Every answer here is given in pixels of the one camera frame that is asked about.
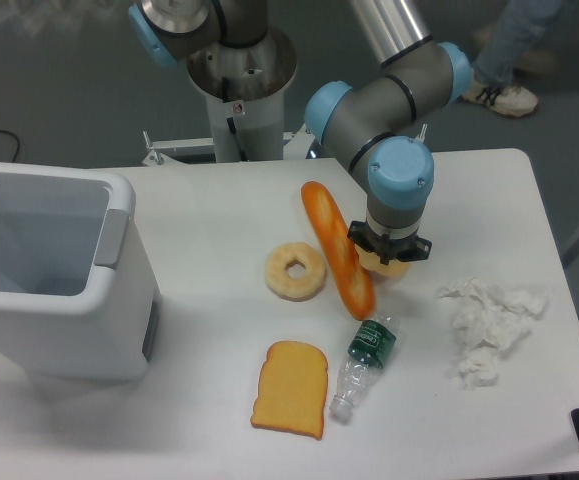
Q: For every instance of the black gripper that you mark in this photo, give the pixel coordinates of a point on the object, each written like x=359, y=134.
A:
x=407, y=249

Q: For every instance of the round knotted bread roll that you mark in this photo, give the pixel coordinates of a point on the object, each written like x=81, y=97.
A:
x=372, y=262

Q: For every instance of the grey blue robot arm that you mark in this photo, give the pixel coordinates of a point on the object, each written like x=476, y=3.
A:
x=361, y=128

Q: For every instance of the toast bread slice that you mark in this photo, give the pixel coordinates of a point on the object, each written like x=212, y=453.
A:
x=292, y=390

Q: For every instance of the orange baguette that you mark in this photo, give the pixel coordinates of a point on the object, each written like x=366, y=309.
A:
x=353, y=282

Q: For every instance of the clear plastic bottle green label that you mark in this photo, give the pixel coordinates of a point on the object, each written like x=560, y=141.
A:
x=367, y=355

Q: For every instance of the crumpled white paper tissue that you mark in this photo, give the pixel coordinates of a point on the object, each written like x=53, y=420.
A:
x=488, y=323

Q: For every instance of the white sneaker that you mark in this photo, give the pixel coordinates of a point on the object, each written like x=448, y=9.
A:
x=508, y=101

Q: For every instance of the person leg in jeans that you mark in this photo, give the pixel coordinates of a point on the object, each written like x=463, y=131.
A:
x=519, y=27

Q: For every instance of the white grey bin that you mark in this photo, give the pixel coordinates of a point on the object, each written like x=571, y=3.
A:
x=78, y=295

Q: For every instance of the ring shaped donut bread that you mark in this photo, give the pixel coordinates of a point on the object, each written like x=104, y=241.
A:
x=294, y=271

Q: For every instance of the white metal base frame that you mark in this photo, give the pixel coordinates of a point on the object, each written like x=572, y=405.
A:
x=238, y=142

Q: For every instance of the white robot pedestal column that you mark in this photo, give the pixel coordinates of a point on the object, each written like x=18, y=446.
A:
x=247, y=84

